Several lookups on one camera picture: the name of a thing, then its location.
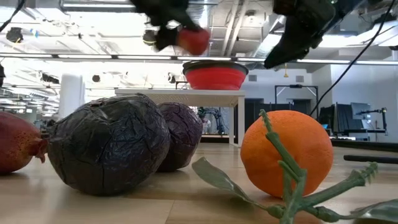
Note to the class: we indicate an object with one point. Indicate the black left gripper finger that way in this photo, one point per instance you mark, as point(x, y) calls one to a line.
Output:
point(166, 39)
point(185, 21)

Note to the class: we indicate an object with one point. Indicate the red bowl with dark rim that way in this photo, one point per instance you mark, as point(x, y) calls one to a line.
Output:
point(214, 77)

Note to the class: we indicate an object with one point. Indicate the grey computer monitor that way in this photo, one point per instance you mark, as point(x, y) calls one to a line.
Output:
point(360, 110)

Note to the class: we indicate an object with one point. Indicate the black ceiling device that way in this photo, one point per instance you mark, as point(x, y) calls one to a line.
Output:
point(14, 35)

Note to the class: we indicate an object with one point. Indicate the large dark purple cabbage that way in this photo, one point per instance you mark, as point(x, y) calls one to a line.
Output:
point(109, 143)

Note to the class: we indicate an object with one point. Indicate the small purple cabbage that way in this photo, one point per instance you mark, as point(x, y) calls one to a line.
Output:
point(183, 133)

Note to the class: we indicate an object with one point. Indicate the white room pillar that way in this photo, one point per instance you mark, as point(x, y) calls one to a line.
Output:
point(71, 93)

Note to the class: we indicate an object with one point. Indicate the red apple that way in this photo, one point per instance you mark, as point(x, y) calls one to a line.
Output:
point(194, 41)

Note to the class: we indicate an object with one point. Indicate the red pomegranate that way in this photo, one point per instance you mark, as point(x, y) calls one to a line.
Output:
point(17, 143)

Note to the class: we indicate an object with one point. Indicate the silver ribbed ceiling duct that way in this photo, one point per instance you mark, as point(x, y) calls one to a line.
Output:
point(206, 15)

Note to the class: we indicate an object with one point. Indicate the background black robot arm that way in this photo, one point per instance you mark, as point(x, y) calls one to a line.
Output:
point(214, 118)

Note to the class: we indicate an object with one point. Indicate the black slender rod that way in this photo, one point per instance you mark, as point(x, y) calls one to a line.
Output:
point(373, 159)

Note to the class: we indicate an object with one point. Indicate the large orange fruit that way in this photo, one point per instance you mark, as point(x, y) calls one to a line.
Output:
point(311, 140)

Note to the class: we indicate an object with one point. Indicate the green plastic leafy stem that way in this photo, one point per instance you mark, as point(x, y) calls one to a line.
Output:
point(293, 199)

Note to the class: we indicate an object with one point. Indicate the white small riser table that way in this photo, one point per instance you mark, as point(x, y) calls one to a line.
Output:
point(186, 93)

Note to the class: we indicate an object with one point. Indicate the yellow hanging pendant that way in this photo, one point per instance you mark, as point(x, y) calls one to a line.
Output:
point(285, 73)

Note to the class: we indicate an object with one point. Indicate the black metal frame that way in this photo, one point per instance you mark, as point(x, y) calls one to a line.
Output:
point(295, 86)

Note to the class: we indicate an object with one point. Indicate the black table edge rail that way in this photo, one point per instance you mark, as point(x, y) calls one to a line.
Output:
point(367, 146)

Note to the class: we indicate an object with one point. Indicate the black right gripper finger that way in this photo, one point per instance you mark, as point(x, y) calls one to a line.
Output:
point(295, 43)

